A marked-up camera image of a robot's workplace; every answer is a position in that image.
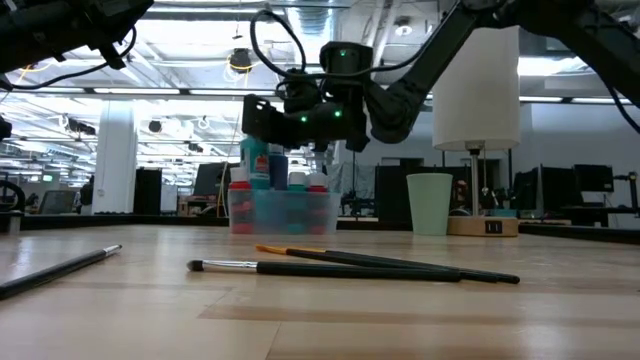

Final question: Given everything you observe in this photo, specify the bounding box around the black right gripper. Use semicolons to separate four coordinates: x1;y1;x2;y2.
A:
242;93;371;151

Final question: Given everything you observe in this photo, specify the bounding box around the black background monitor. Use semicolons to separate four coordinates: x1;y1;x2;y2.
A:
573;163;615;194

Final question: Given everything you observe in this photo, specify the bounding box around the gold ferrule paintbrush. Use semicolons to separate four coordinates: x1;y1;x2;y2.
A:
255;243;499;284

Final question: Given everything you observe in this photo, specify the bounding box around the aqua green paint bottle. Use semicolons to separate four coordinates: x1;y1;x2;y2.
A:
287;171;308;235

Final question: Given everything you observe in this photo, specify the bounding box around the dark bristle paintbrush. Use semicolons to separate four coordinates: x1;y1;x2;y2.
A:
186;258;462;284

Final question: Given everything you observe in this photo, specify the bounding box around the clear plastic bin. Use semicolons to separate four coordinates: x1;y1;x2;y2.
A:
227;188;343;236

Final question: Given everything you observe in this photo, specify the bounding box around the large turquoise paint bottle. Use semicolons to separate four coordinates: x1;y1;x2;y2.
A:
238;135;271;194

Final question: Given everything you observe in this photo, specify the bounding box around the tall white cylinder container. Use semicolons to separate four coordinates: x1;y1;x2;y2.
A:
432;25;521;238

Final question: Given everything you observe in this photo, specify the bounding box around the black cabinet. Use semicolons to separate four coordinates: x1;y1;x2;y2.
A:
133;167;163;215

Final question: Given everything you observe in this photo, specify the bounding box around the maroon paint bottle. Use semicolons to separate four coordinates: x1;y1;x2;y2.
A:
305;172;330;235

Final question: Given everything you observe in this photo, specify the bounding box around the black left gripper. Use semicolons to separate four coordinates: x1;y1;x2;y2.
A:
92;0;154;69

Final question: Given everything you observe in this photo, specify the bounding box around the thin black handle paintbrush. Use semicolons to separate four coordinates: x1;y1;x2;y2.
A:
0;243;123;302

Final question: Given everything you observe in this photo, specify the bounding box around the black overhead camera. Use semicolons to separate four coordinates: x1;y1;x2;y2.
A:
228;47;254;75

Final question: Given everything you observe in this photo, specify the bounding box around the red paint bottle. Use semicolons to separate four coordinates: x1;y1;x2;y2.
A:
228;166;254;235

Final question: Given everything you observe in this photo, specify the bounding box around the pale green cup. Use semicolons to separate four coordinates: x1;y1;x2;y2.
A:
405;172;454;237

